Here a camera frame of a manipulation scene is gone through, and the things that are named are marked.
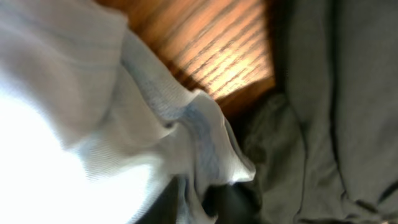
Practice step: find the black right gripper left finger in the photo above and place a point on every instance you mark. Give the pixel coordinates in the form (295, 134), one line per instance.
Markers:
(164, 209)

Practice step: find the black t-shirt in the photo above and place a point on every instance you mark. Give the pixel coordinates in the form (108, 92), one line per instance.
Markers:
(324, 140)

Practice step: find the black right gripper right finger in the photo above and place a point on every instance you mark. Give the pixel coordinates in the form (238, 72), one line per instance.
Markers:
(230, 204)

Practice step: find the light blue printed t-shirt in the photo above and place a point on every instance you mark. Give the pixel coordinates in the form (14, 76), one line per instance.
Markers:
(93, 125)

